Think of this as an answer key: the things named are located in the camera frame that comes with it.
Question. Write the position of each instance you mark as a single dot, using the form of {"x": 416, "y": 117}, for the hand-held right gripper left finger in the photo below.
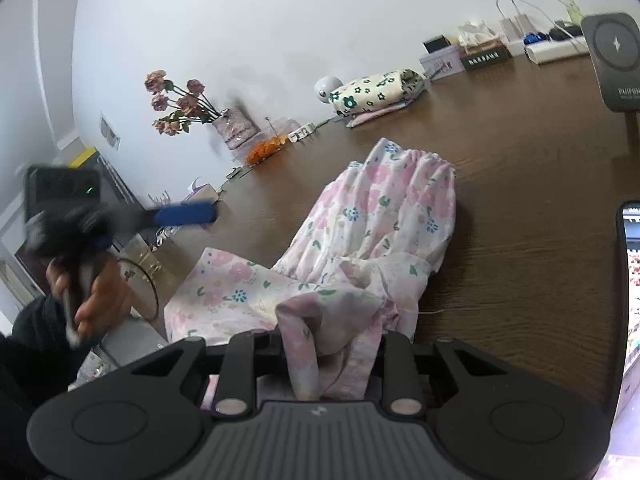
{"x": 240, "y": 365}

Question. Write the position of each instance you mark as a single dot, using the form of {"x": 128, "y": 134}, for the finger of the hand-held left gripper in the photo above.
{"x": 185, "y": 212}

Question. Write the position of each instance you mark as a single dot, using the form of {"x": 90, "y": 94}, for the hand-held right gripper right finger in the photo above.
{"x": 400, "y": 360}

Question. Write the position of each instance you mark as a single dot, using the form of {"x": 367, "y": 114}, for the pink floral white dress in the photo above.
{"x": 380, "y": 220}

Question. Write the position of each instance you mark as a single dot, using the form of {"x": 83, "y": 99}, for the pink mesh tank top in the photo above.
{"x": 380, "y": 114}

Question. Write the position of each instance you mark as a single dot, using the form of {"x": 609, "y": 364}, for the cream floral garment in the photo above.
{"x": 375, "y": 90}

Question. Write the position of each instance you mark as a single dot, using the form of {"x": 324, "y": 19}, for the person's left forearm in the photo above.
{"x": 35, "y": 340}

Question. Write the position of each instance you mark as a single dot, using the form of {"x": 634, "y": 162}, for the person's left hand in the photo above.
{"x": 110, "y": 300}

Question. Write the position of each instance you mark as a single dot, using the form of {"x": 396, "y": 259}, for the white tissue box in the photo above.
{"x": 204, "y": 191}

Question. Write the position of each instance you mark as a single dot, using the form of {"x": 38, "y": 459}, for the pile of small oranges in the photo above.
{"x": 265, "y": 150}

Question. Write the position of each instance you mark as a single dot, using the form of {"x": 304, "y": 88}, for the dried rose bouquet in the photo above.
{"x": 175, "y": 105}

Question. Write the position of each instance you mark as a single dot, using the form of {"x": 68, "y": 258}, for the thin metal stick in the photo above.
{"x": 270, "y": 127}

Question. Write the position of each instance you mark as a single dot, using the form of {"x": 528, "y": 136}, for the clear plastic container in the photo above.
{"x": 280, "y": 130}

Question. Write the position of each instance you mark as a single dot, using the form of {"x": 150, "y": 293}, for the white plastic clip holder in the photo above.
{"x": 300, "y": 133}

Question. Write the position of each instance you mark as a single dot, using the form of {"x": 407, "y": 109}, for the smartphone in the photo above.
{"x": 631, "y": 335}

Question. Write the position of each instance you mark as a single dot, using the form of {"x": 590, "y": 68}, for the grey tin box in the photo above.
{"x": 442, "y": 62}

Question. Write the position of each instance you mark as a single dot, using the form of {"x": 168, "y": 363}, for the dark green tissue box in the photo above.
{"x": 485, "y": 57}

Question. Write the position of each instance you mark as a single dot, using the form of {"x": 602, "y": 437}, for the white crumpled tissue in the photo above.
{"x": 477, "y": 34}

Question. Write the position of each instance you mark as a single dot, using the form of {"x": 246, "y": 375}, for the white power strip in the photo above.
{"x": 555, "y": 50}

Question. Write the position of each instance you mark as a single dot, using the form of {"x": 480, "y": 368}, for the white charger plug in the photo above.
{"x": 515, "y": 27}

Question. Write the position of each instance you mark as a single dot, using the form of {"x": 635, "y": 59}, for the small spray bottle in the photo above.
{"x": 574, "y": 5}

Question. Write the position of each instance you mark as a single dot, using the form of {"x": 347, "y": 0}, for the white wall switch panel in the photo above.
{"x": 110, "y": 132}

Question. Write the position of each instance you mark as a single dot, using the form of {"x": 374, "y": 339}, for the white robot-shaped camera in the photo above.
{"x": 327, "y": 87}

